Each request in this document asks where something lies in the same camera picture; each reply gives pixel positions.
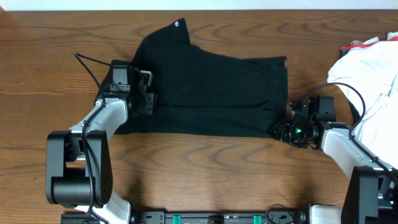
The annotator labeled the white clothes pile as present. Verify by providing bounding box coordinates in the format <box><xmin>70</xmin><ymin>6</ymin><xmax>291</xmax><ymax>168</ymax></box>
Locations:
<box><xmin>327</xmin><ymin>41</ymin><xmax>397</xmax><ymax>168</ymax></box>

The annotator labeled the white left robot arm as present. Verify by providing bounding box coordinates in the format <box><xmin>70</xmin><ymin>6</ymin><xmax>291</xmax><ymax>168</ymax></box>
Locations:
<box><xmin>45</xmin><ymin>65</ymin><xmax>155</xmax><ymax>224</ymax></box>

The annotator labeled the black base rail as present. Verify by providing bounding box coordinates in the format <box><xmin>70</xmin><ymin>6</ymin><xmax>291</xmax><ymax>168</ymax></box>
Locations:
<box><xmin>60</xmin><ymin>203</ymin><xmax>308</xmax><ymax>224</ymax></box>

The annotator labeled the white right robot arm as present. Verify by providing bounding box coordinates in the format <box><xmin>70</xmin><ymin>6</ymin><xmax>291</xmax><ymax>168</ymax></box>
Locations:
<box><xmin>269</xmin><ymin>103</ymin><xmax>397</xmax><ymax>223</ymax></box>

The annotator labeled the black t-shirt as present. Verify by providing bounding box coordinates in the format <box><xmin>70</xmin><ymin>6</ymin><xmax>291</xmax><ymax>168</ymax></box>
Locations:
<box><xmin>95</xmin><ymin>17</ymin><xmax>289</xmax><ymax>139</ymax></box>

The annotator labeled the red and white garment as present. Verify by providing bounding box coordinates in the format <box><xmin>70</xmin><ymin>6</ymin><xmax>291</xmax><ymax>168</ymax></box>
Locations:
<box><xmin>340</xmin><ymin>32</ymin><xmax>397</xmax><ymax>57</ymax></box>

